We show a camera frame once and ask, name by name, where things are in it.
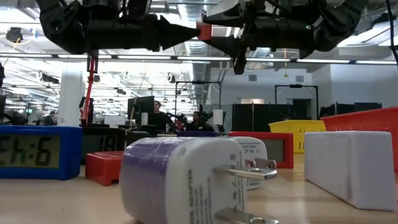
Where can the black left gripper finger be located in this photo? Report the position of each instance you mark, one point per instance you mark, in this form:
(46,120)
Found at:
(174,31)

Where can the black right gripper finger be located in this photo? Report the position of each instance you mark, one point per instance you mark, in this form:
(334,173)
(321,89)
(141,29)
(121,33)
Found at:
(233,45)
(231,17)

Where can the red and white charger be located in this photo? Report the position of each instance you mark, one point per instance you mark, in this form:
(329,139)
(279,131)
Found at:
(205,31)

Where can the yellow plastic basket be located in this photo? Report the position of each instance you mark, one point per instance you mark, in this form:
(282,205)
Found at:
(295,130)

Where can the cyan and white charger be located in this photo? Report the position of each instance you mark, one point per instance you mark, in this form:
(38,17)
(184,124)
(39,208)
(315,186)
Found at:
(253,147)

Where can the slim red digital clock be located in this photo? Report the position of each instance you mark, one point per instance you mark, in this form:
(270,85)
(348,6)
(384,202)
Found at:
(287,155)

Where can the red plastic basket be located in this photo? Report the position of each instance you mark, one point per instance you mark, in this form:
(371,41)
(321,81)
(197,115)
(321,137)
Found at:
(367,121)

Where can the bright blue digital clock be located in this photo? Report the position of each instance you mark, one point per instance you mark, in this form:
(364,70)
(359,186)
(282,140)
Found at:
(71,155)

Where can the wide red digital clock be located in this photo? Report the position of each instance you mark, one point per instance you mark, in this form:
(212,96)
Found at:
(104,169)

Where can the purple and white charger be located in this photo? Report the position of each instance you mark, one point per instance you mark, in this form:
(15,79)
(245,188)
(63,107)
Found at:
(174,180)

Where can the white digital clock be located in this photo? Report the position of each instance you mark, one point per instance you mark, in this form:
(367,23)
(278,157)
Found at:
(348,165)

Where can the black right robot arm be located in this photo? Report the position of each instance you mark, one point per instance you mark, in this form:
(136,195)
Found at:
(335,25)

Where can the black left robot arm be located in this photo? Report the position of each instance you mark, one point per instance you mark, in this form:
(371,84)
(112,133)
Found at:
(62,28)

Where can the long ceiling light strip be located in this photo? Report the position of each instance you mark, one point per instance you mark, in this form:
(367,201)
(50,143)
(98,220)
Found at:
(323,61)

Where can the red desk lamp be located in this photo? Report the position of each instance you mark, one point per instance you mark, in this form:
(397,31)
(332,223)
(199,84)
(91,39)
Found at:
(88,93)

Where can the white box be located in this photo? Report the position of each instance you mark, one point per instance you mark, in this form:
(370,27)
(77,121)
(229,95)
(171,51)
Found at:
(218,117)

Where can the black computer monitor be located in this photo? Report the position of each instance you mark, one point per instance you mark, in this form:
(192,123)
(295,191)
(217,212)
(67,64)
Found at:
(141,107)

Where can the black partition screen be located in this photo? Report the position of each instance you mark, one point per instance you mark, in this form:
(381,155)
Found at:
(264,118)
(345,109)

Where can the white column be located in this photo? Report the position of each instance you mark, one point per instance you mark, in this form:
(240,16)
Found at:
(71,93)

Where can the person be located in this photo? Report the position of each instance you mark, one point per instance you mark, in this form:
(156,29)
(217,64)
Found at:
(197,123)
(159,118)
(49,119)

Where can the black ceiling device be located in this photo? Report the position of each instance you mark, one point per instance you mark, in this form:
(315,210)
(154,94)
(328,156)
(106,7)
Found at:
(14,34)

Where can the silver ventilation duct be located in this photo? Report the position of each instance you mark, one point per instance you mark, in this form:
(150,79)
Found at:
(199,71)

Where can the black metal frame stand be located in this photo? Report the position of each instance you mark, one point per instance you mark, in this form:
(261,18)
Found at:
(295,86)
(199,82)

